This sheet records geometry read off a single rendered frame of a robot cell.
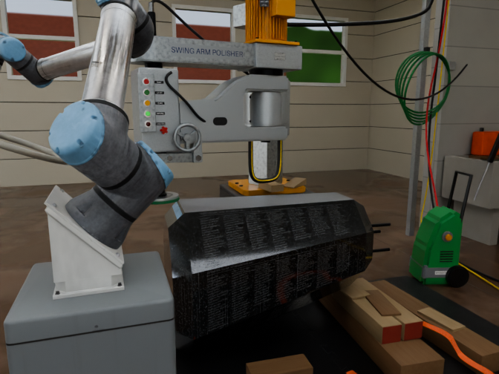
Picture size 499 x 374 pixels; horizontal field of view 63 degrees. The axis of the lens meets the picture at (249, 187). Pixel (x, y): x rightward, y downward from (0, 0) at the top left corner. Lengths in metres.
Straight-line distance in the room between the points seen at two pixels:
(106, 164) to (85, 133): 0.10
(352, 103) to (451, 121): 4.95
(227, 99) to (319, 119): 7.10
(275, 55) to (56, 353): 1.81
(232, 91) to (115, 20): 1.01
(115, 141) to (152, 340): 0.53
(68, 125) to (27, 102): 7.26
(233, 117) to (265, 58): 0.37
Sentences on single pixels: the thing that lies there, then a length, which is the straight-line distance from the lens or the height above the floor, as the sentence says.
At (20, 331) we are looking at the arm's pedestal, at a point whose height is 0.82.
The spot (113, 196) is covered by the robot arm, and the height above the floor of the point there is 1.10.
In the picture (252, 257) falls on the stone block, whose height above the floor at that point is 0.62.
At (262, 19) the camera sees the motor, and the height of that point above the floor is 1.83.
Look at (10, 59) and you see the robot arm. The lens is 1.90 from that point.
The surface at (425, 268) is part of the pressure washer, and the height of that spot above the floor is 0.15.
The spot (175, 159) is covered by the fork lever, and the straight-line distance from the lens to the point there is 2.21.
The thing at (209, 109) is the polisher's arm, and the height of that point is 1.34.
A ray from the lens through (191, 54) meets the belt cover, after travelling 2.19.
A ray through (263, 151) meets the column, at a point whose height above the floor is 1.04.
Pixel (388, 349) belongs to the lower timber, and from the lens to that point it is 2.33.
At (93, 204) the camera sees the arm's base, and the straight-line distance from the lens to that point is 1.17.
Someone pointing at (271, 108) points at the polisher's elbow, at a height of 1.35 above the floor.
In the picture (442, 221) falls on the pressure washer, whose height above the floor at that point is 0.51.
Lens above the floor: 1.33
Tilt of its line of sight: 10 degrees down
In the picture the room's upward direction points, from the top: straight up
